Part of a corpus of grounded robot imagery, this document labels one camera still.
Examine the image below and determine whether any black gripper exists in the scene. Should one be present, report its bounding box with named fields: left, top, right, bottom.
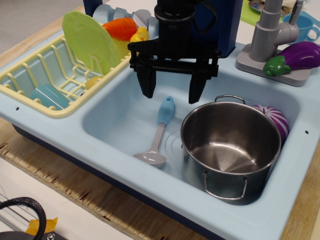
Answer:
left=128, top=38, right=222, bottom=104

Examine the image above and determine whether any blue handled grey ladle spoon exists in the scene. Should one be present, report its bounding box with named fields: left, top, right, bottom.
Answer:
left=133, top=96, right=175, bottom=168

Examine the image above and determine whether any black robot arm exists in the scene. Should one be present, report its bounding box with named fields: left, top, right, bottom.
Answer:
left=127, top=0, right=222, bottom=104

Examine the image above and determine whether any stainless steel pot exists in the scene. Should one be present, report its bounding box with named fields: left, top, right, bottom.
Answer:
left=180, top=95, right=281, bottom=205

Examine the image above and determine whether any yellow toy pepper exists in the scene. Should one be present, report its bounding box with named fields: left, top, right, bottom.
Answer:
left=129, top=26, right=149, bottom=43

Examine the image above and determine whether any grey white knob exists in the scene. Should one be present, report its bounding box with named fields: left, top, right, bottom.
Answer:
left=132, top=9, right=151, bottom=29

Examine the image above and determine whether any orange toy carrot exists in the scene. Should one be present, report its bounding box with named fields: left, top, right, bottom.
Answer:
left=102, top=17, right=137, bottom=42

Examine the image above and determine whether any dark blue sink backboard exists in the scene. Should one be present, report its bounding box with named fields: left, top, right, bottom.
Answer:
left=83, top=0, right=243, bottom=58

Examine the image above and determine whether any yellow round toy in rack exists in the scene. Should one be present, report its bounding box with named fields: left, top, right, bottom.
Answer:
left=85, top=76, right=103, bottom=90

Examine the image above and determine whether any grey toy faucet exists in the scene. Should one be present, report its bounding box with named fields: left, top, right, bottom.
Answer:
left=235, top=0, right=304, bottom=77

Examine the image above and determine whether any light green plastic plate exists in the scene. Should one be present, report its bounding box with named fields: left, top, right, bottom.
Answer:
left=62, top=11, right=121, bottom=75

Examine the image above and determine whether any green mat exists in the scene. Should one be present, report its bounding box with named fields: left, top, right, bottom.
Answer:
left=240, top=0, right=261, bottom=26

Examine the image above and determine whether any purple striped toy onion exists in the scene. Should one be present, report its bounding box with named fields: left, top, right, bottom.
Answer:
left=253, top=104, right=290, bottom=146

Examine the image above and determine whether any cream dish drying rack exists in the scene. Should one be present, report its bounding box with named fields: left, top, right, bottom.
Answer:
left=0, top=32, right=131, bottom=119

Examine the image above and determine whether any purple toy eggplant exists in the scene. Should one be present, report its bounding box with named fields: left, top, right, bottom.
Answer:
left=263, top=41, right=320, bottom=77

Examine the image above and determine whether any blue plastic mug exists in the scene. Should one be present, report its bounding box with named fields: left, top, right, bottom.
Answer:
left=289, top=11, right=320, bottom=45

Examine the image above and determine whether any yellow tape piece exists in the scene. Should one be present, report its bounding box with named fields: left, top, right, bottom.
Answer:
left=25, top=217, right=58, bottom=236

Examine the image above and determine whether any black braided cable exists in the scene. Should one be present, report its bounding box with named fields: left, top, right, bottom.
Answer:
left=0, top=196, right=48, bottom=240

